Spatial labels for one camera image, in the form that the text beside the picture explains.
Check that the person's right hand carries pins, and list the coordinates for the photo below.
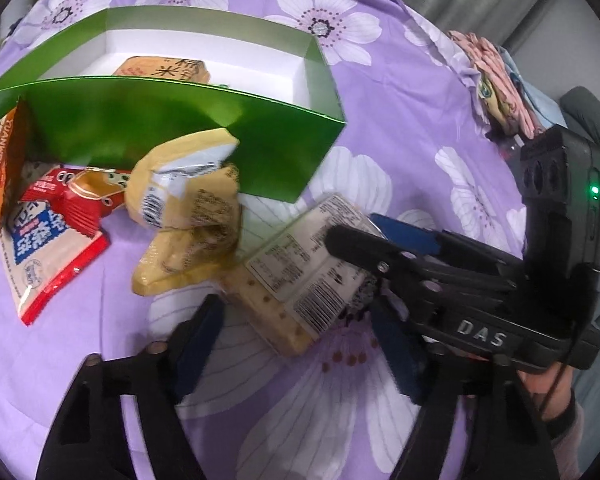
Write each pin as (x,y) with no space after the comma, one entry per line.
(551,390)

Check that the cracker pack with label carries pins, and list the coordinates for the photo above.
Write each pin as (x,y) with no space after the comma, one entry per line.
(290,289)

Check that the red snack packet with eyes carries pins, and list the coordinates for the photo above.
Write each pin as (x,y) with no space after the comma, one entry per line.
(81,196)

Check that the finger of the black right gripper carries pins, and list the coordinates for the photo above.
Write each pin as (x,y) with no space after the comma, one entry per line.
(448,247)
(410,274)

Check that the white blue red snack bag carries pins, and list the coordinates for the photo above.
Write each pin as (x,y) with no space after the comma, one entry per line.
(42,254)

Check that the grey green sofa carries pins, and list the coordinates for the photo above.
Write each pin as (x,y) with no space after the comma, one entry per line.
(582,112)

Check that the pink patterned folded cloth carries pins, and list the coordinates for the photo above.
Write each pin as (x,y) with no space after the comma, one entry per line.
(497,91)

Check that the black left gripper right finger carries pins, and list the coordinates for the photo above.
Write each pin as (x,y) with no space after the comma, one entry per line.
(475,411)

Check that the green cardboard box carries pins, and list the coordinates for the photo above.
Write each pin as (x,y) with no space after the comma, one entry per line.
(270,87)

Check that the orange sunflower seed bag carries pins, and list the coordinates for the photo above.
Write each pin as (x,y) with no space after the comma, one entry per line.
(14,131)

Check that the yellow snack bag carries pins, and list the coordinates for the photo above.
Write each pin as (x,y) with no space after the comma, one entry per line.
(186,191)

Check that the purple floral tablecloth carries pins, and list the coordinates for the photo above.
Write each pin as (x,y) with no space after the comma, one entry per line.
(413,149)

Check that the orange rice cake packet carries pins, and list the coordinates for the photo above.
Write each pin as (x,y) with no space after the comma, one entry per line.
(178,69)

